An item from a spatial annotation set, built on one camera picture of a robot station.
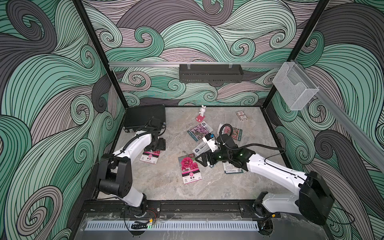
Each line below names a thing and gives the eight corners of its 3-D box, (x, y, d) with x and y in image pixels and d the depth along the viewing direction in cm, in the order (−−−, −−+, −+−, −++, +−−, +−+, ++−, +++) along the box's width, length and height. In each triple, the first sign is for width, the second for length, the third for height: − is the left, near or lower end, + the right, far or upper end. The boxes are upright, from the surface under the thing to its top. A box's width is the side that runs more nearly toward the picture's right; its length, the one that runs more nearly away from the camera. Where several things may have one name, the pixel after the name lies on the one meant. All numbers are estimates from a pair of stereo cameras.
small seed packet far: (240, 121, 114) (241, 119, 112) (235, 113, 119) (236, 111, 118) (247, 119, 115) (248, 117, 113) (241, 112, 120) (242, 110, 119)
